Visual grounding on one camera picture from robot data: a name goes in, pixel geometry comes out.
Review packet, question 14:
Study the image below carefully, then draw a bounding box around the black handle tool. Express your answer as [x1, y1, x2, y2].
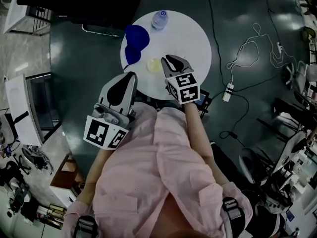
[13, 112, 30, 123]

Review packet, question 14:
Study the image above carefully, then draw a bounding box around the white metal-frame table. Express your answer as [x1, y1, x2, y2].
[3, 3, 54, 36]

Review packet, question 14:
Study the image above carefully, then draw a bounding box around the person's left shoulder strap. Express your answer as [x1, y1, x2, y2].
[73, 214, 100, 238]

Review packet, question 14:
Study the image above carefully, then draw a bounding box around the black equipment pile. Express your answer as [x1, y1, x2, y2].
[0, 145, 54, 183]

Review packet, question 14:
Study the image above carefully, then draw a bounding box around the green bag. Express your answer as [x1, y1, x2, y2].
[301, 26, 317, 42]

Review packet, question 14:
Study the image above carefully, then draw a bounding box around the person's right shoulder strap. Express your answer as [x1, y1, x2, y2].
[221, 197, 246, 238]

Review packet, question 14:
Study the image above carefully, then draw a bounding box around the person's right forearm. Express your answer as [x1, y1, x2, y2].
[184, 100, 231, 185]

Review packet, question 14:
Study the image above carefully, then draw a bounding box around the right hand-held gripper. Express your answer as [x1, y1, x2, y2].
[160, 55, 201, 106]

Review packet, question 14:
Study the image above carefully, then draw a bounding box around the white cable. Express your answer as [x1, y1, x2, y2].
[225, 22, 298, 85]

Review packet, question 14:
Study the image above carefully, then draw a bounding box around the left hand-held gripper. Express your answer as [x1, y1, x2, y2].
[83, 72, 138, 150]

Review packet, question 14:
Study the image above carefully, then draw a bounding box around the brown wooden cabinet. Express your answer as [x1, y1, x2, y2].
[51, 154, 84, 190]

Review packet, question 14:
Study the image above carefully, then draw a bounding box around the person's left forearm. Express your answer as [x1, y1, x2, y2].
[79, 146, 114, 208]

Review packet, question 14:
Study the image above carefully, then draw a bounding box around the white side table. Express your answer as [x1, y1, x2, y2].
[4, 73, 62, 147]

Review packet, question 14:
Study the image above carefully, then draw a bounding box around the yellow plastic cup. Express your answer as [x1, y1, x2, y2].
[147, 57, 164, 73]

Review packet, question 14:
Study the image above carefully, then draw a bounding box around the person's shoulder strap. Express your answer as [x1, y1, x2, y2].
[73, 214, 100, 238]
[221, 197, 246, 238]

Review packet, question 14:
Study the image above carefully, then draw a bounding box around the black office chair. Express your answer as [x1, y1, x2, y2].
[16, 0, 147, 38]

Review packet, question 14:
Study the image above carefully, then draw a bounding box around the black screen device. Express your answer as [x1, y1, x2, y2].
[195, 89, 212, 120]

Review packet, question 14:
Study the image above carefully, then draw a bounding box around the person's pink shirt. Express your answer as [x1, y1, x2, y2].
[64, 105, 253, 238]

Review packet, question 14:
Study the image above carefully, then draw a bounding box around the blue cloth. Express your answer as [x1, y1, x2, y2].
[123, 25, 151, 71]

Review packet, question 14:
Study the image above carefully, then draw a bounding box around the black cable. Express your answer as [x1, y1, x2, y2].
[199, 0, 228, 101]
[219, 92, 250, 148]

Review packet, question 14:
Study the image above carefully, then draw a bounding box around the white swivel chair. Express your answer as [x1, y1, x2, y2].
[282, 60, 317, 89]

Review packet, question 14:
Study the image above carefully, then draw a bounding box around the clear plastic water bottle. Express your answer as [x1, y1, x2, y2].
[151, 10, 169, 31]

